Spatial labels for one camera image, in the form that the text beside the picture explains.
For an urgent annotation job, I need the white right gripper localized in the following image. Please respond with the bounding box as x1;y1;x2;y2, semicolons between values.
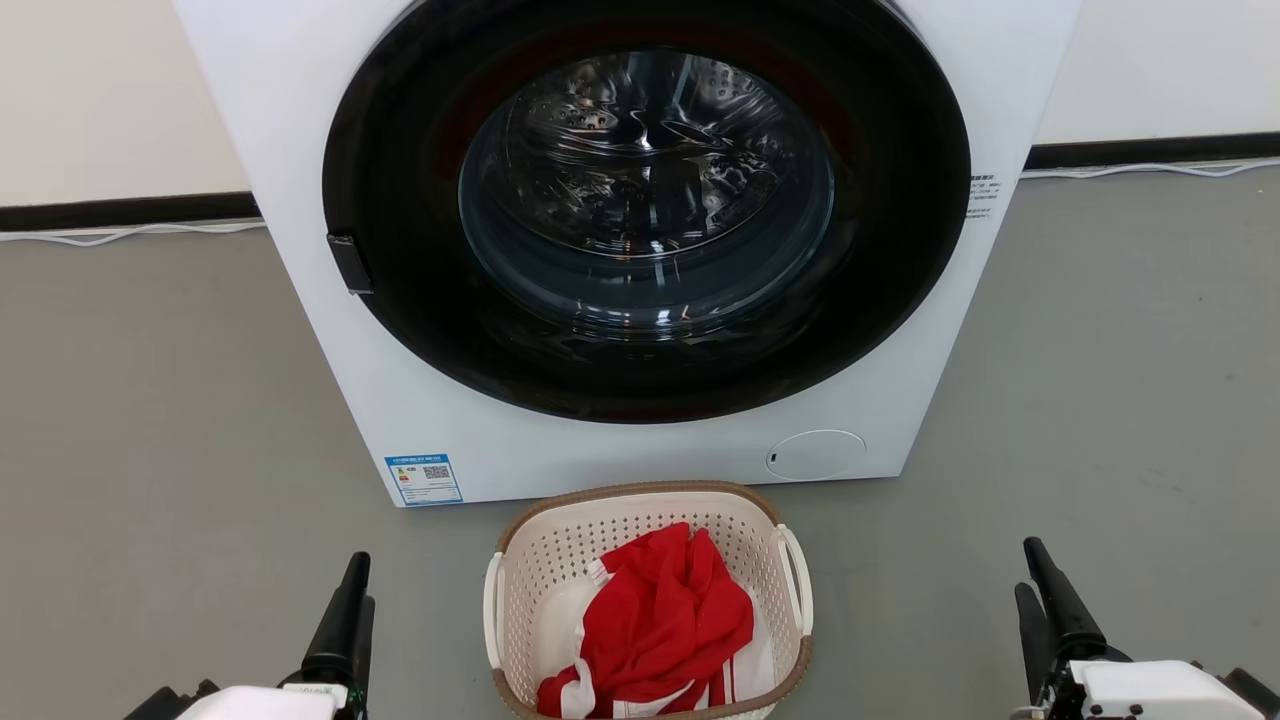
1014;537;1247;720

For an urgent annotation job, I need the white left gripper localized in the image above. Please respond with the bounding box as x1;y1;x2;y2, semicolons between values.
175;552;377;720

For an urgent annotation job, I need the cream perforated laundry basket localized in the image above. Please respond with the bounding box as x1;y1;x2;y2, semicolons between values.
483;481;814;720

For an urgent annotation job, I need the blue energy label sticker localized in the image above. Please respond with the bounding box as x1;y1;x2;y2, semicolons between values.
385;455;464;507

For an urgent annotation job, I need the round white filter cover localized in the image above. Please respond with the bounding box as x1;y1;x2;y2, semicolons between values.
767;430;867;482

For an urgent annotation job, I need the red and white garment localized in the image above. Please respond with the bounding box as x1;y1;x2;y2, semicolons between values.
537;522;776;719

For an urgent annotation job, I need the black round washing machine door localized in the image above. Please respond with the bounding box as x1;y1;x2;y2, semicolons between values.
322;0;972;425

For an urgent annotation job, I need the black baseboard strip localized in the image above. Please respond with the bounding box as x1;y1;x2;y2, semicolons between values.
1025;133;1280;170
0;192;263;233

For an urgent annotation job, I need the white washing machine body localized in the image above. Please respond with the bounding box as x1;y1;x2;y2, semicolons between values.
172;0;1083;508

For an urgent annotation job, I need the steel washing machine drum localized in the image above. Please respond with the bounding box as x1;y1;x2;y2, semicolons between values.
460;50;836;331

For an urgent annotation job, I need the black door latch handle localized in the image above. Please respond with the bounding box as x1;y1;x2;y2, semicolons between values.
327;234;375;296

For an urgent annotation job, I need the white floor cable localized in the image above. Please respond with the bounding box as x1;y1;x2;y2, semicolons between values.
0;219;267;247
1020;157;1280;180

